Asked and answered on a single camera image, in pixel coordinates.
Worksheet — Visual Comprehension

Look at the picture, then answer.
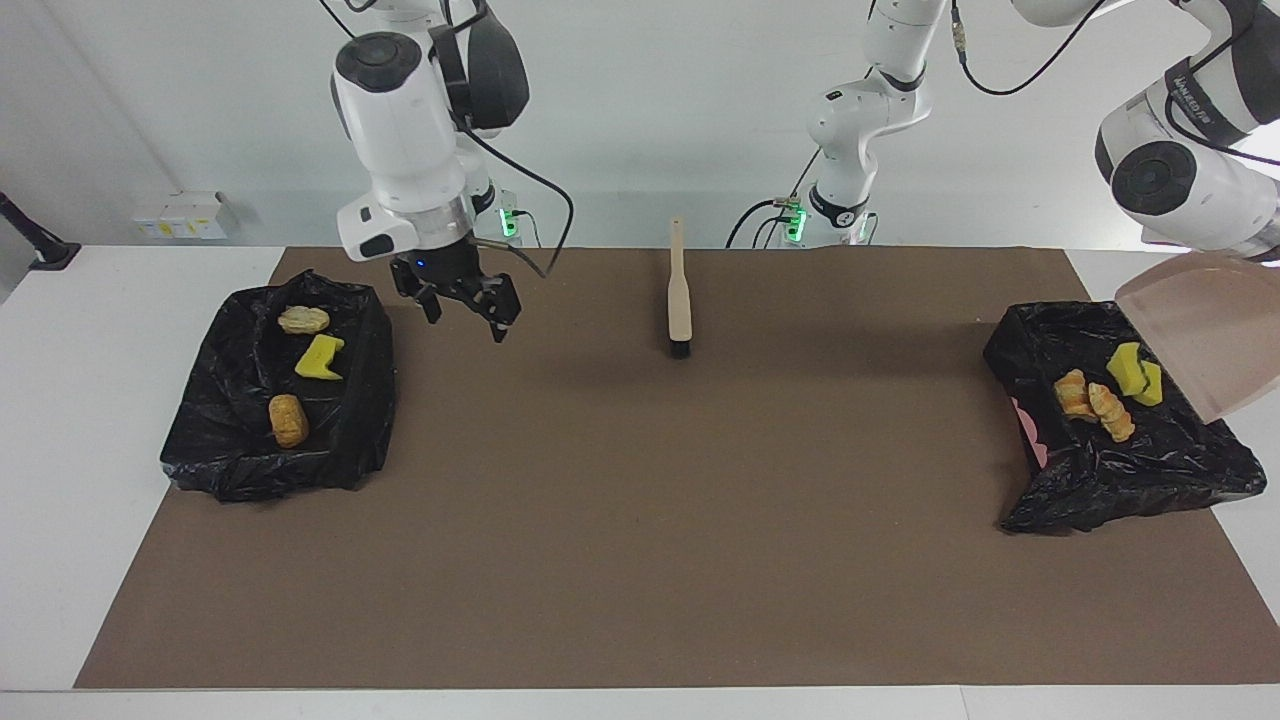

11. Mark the beige brush with black bristles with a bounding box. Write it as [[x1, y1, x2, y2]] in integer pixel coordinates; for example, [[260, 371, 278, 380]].
[[667, 217, 695, 360]]

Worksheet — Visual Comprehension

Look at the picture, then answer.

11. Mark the black bag bin, pink inside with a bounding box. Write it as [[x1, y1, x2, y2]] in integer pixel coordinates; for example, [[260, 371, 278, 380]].
[[983, 300, 1268, 536]]

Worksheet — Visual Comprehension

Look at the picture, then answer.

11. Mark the white wall socket box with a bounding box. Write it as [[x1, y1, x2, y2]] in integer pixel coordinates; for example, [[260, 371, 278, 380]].
[[133, 192, 229, 241]]

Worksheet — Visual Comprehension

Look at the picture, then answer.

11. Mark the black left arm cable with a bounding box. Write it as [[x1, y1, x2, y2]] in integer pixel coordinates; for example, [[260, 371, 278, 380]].
[[945, 0, 1280, 169]]

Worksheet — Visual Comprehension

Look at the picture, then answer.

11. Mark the beige plastic dustpan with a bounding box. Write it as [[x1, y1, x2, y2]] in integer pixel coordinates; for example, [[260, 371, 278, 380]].
[[1114, 251, 1280, 426]]

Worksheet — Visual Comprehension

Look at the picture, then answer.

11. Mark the black trash bag bin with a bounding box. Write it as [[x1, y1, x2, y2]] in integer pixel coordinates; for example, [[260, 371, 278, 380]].
[[160, 269, 398, 504]]

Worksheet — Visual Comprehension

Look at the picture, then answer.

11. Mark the brown table mat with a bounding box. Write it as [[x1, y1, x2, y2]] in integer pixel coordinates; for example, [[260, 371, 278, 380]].
[[73, 247, 1280, 691]]

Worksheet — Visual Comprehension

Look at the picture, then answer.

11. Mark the black angled stand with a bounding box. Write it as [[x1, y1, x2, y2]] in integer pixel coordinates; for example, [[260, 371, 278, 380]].
[[0, 192, 81, 271]]

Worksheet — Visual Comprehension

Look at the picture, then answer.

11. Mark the brown bread-like lump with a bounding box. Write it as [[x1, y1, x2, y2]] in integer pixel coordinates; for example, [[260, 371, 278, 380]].
[[268, 394, 312, 449]]

